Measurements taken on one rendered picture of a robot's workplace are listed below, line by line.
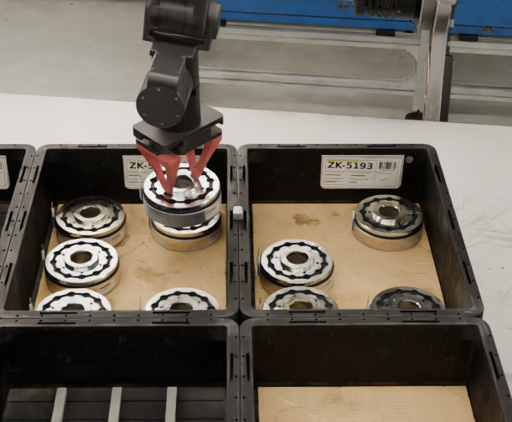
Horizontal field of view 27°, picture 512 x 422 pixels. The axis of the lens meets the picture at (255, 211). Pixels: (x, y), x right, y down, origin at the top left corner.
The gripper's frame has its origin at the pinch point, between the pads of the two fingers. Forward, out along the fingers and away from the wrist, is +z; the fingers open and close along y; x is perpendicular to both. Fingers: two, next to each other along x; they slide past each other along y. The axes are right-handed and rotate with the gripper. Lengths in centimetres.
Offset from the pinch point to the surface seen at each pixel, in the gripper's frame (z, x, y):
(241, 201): 7.3, -2.2, 8.8
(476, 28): 76, 75, 185
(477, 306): 6.6, -38.4, 13.9
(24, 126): 33, 69, 18
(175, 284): 16.9, -0.3, -2.4
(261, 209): 17.9, 4.2, 19.1
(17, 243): 6.5, 11.2, -19.2
